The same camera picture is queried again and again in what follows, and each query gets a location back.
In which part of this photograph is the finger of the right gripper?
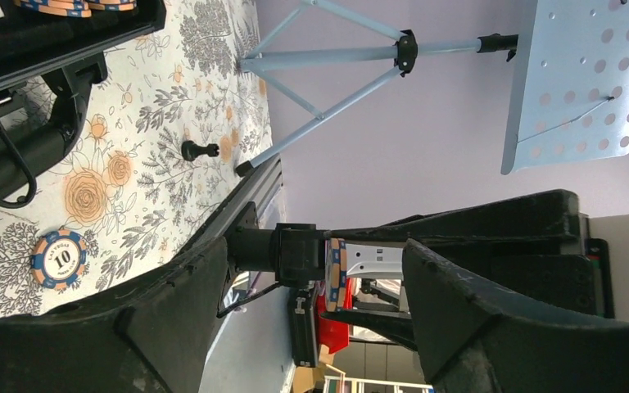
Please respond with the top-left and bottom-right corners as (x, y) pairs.
(328, 189), (580, 242)
(336, 309), (418, 352)

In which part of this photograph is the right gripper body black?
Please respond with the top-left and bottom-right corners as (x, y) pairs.
(491, 214), (614, 318)

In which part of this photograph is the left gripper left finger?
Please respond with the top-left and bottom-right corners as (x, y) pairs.
(0, 237), (228, 392)

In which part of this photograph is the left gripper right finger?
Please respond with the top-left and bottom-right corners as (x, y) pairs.
(402, 239), (629, 392)

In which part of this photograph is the poker chip with die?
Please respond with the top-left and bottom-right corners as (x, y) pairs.
(30, 228), (88, 291)

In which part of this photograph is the black poker chip case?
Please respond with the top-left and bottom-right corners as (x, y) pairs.
(0, 1), (167, 210)

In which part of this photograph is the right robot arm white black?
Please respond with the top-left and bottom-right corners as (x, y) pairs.
(227, 189), (620, 356)

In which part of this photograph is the light blue perforated panel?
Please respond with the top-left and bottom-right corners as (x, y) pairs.
(501, 0), (629, 174)

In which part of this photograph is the black small knob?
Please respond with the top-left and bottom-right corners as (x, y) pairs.
(180, 140), (219, 162)

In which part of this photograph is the floral table mat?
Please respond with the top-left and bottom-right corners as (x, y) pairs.
(0, 1), (271, 317)

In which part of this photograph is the light blue tripod stand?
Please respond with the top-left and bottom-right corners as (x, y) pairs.
(235, 1), (518, 177)

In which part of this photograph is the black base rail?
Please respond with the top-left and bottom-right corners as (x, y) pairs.
(175, 156), (283, 257)

